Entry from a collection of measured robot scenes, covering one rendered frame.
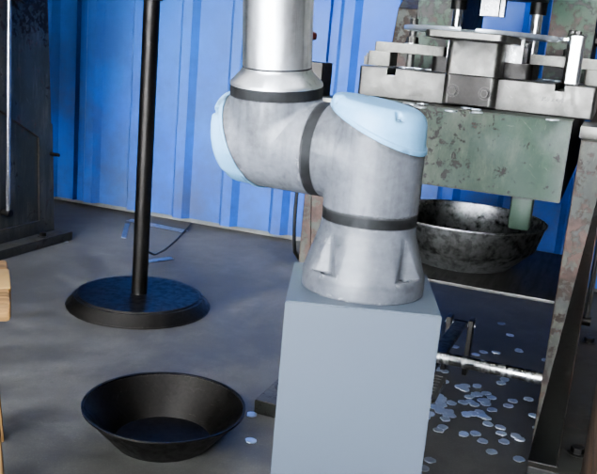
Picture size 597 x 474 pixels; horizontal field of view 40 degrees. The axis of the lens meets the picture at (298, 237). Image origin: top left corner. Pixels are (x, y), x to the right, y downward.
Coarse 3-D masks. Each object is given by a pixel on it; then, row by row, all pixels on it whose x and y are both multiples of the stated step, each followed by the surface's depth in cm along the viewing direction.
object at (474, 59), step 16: (432, 32) 144; (448, 32) 143; (464, 32) 142; (448, 48) 156; (464, 48) 154; (480, 48) 153; (496, 48) 152; (448, 64) 156; (464, 64) 155; (480, 64) 154; (496, 64) 153; (448, 80) 156; (464, 80) 155; (480, 80) 154; (496, 80) 154; (448, 96) 157; (464, 96) 156; (480, 96) 154
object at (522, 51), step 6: (522, 42) 163; (510, 48) 164; (516, 48) 163; (522, 48) 163; (510, 54) 164; (516, 54) 163; (522, 54) 163; (510, 60) 164; (516, 60) 164; (522, 60) 164
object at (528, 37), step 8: (408, 24) 154; (416, 24) 151; (480, 32) 144; (488, 32) 144; (496, 32) 144; (504, 32) 144; (512, 32) 144; (520, 32) 144; (528, 40) 164; (536, 40) 160; (544, 40) 155; (552, 40) 151
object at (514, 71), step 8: (432, 56) 168; (440, 56) 166; (432, 64) 167; (440, 64) 167; (512, 64) 162; (520, 64) 161; (528, 64) 161; (504, 72) 162; (512, 72) 162; (520, 72) 161; (528, 72) 161; (536, 72) 169
